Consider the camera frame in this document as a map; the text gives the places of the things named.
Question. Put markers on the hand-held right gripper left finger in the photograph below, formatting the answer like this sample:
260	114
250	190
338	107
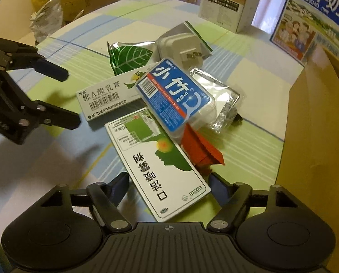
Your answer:
120	182

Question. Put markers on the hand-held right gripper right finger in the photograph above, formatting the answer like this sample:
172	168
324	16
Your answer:
215	179

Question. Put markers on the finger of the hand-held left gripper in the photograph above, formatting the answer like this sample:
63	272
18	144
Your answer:
51	68
59	117

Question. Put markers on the red paper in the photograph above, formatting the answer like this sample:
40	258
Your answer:
205	150

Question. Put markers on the green and white medicine box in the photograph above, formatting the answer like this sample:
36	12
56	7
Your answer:
158	170

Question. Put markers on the white ointment box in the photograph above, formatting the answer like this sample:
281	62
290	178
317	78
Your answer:
106	96

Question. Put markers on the green leaf foil packet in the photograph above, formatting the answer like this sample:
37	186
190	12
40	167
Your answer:
129	55

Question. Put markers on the silver foil packet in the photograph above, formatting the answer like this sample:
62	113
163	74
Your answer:
225	99

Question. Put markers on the blue dental floss box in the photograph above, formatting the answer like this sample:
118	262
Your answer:
172	96

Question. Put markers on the brown cardboard box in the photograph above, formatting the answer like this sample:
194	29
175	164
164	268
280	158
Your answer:
320	125

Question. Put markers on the white power adapter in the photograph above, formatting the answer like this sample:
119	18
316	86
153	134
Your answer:
178	47

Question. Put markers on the silver zip bag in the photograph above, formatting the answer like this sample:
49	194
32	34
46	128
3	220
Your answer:
192	32

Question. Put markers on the checked tablecloth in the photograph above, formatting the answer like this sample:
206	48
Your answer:
72	159

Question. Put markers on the crumpled plastic bag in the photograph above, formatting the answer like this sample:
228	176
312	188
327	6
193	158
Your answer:
42	20

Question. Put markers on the white product box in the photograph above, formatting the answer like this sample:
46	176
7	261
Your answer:
229	5

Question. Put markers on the blue milk carton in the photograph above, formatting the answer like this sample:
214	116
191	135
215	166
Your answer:
314	14

